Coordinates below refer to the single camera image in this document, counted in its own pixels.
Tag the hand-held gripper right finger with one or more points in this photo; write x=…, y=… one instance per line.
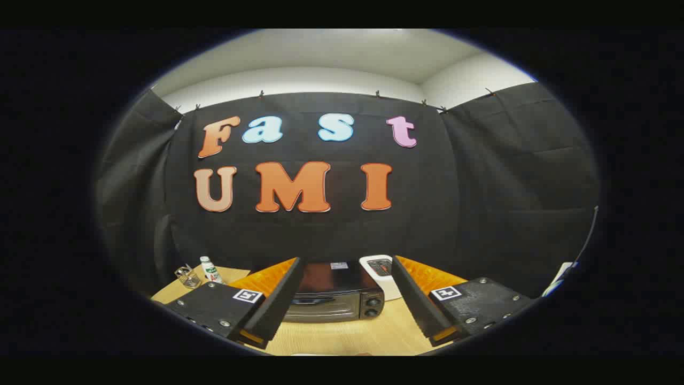
x=414, y=299

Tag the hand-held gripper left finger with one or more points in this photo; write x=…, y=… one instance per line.
x=280, y=299

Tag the black toaster oven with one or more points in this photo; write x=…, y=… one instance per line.
x=336, y=291

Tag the white box appliance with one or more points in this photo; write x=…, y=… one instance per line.
x=387, y=283

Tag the white bottle green label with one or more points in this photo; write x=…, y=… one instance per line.
x=210, y=270

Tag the white panel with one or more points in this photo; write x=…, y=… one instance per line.
x=556, y=280

